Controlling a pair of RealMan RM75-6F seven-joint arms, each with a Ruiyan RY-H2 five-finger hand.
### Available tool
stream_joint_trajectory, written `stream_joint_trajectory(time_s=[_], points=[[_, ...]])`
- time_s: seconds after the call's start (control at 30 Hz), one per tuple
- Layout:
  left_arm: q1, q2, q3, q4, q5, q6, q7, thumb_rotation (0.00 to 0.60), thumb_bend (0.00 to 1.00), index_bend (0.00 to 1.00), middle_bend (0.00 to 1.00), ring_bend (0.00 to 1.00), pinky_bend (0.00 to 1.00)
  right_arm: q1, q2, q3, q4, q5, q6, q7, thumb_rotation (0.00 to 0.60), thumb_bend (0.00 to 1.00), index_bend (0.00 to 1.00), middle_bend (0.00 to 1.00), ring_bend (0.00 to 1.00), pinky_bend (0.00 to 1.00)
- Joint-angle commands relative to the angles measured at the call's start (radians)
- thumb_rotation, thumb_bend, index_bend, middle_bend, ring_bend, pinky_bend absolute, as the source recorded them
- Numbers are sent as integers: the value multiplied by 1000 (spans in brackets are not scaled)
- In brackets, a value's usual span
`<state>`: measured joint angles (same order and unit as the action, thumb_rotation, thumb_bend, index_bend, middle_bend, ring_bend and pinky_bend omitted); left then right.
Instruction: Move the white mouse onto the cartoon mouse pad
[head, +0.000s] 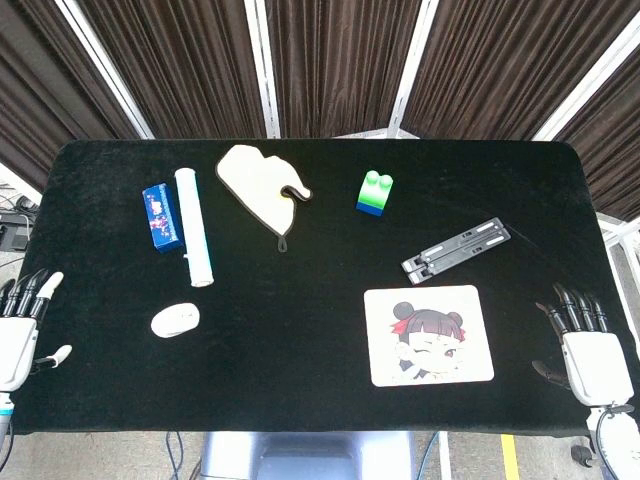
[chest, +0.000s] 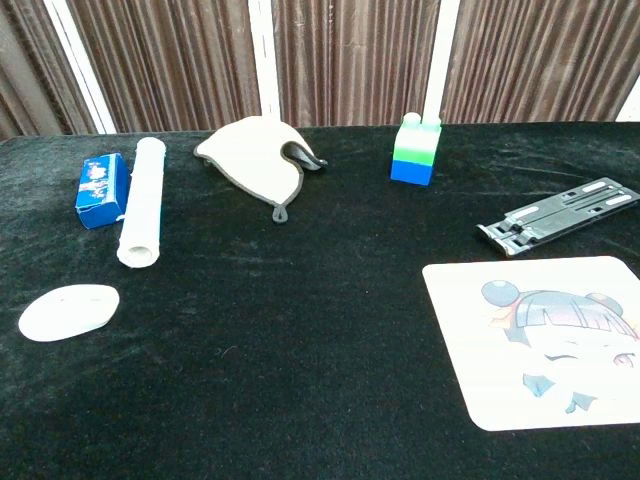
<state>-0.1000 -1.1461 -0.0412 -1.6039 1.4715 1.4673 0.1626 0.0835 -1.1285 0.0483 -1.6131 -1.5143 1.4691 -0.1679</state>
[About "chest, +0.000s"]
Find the white oval disc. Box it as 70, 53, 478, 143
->
18, 283, 121, 344

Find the blue white small box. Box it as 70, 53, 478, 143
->
74, 152, 132, 231

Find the cartoon girl mouse pad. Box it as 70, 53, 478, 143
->
421, 255, 640, 433

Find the cream oven mitt grey trim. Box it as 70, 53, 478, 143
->
193, 115, 330, 224

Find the black velvet tablecloth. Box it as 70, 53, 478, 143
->
0, 121, 640, 480

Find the green and blue building block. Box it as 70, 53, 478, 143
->
389, 112, 443, 187

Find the white rolled towel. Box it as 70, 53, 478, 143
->
116, 137, 167, 270

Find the brown pleated curtain panel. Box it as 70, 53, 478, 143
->
67, 0, 262, 134
439, 0, 640, 125
272, 0, 442, 129
0, 0, 97, 142

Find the black folding laptop stand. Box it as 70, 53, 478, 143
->
474, 177, 640, 259

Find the white screen frame post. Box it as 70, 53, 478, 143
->
247, 0, 281, 126
42, 0, 119, 135
614, 84, 640, 123
422, 0, 461, 126

